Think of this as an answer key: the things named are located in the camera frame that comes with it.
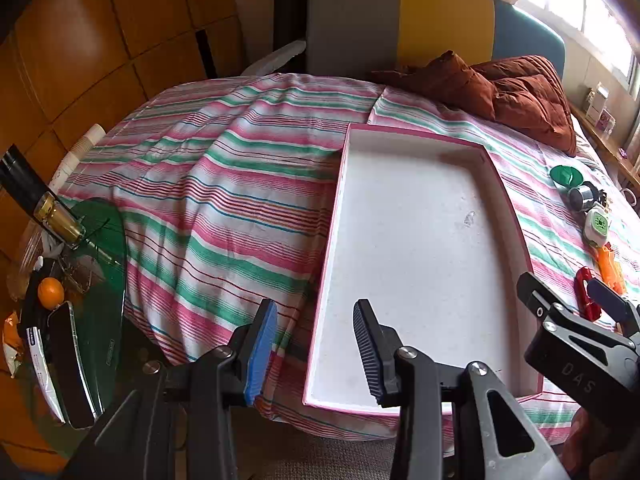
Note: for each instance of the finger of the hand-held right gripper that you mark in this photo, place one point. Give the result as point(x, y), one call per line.
point(607, 300)
point(537, 295)

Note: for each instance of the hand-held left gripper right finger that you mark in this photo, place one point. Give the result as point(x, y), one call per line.
point(365, 355)

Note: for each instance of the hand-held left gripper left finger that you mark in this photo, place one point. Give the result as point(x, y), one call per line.
point(260, 355)

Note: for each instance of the white tray pink rim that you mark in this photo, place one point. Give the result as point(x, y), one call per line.
point(425, 235)

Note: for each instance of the red plastic piece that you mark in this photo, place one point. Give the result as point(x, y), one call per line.
point(580, 292)

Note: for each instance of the orange plastic clip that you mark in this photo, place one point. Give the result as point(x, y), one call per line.
point(611, 270)

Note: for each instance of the white green plastic gadget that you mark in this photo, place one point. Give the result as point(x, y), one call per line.
point(596, 225)

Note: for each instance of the grey round container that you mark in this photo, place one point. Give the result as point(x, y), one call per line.
point(580, 197)

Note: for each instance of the green round lid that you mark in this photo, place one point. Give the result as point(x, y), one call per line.
point(562, 176)

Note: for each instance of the wooden desk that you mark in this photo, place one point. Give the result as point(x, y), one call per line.
point(607, 145)

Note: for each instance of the striped pink green blanket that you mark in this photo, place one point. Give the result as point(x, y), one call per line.
point(225, 185)

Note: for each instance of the green glass side table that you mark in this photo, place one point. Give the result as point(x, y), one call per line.
point(100, 285)

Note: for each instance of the purple small box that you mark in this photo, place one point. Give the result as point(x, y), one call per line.
point(607, 121)

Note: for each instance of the black phone clear case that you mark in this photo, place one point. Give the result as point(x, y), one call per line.
point(70, 370)

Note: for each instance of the white carton box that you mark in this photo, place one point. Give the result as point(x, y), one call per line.
point(597, 100)

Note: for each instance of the brown quilted jacket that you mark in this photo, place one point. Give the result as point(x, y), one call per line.
point(525, 95)

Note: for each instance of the orange fruit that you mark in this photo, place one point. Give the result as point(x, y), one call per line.
point(51, 292)

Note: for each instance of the white packet blue label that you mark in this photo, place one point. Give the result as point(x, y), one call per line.
point(42, 375)

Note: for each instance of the dark bottle gold band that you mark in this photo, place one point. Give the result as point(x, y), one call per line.
point(55, 215)

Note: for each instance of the orange snack packet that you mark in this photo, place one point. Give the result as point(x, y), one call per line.
point(11, 340)

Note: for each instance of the stack of paper cups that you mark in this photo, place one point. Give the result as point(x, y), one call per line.
point(80, 152)

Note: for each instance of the window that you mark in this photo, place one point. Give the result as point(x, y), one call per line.
point(575, 5)

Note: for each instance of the grey yellow blue headboard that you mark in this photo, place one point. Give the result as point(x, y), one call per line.
point(350, 20)

